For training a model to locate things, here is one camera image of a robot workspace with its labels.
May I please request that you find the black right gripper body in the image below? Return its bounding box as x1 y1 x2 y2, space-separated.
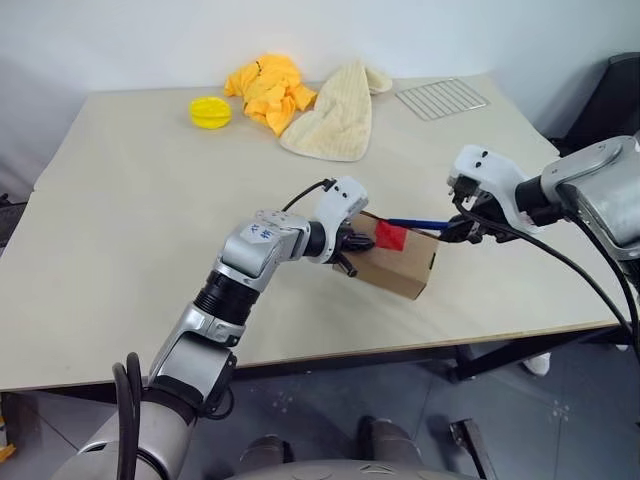
451 174 505 246

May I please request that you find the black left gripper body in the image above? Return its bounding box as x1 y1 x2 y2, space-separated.
332 227 358 278

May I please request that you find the brown cardboard box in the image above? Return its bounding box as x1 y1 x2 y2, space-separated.
332 209 441 301

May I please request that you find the blue pen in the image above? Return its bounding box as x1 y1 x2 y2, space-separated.
382 217 451 232

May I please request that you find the red tape strip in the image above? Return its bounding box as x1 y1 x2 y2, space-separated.
374 219 405 251

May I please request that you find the cream ribbed towel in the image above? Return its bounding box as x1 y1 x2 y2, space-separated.
278 58 394 164

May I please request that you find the white shoe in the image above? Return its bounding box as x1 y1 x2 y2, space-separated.
522 352 554 376

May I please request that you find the black chair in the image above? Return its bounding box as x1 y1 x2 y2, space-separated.
547 52 640 156

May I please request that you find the crumpled yellow cloth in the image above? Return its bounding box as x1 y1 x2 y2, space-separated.
223 53 318 136

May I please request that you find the yellow ridged plastic ball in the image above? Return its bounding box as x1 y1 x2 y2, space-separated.
188 96 234 131

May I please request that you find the dark metal bar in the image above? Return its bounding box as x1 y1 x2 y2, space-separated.
448 418 501 480

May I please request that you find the silver robot torso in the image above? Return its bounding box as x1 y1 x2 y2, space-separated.
209 457 466 480

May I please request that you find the black bag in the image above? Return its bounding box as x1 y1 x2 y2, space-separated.
0 192 26 251

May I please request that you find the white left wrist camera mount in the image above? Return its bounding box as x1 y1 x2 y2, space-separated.
313 175 370 264

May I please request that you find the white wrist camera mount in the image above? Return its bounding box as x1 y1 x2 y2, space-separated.
313 175 370 264
446 144 544 236

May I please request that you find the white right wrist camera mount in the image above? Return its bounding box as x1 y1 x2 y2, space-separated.
446 144 544 236

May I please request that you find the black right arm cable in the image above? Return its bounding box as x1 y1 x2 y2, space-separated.
449 182 640 351

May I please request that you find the metal wire rack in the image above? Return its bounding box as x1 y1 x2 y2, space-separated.
395 77 489 121

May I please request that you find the black table frame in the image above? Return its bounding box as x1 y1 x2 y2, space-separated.
447 327 631 384

